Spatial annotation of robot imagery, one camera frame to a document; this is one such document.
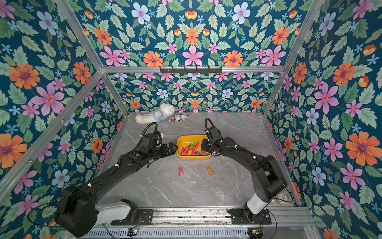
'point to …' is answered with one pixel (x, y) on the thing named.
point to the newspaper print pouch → (176, 118)
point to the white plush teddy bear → (165, 111)
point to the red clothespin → (180, 170)
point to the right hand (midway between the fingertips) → (202, 146)
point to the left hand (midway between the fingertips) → (175, 148)
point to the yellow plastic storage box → (185, 141)
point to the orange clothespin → (208, 170)
